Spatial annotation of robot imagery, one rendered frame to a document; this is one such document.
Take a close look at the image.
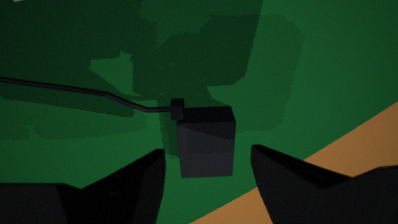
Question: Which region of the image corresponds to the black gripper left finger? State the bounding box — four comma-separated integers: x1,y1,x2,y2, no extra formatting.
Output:
0,149,166,224

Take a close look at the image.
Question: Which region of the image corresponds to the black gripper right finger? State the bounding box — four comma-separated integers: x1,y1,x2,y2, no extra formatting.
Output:
250,145,398,224

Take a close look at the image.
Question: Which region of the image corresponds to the green circuit board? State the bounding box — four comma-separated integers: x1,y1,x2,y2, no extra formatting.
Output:
0,0,398,224

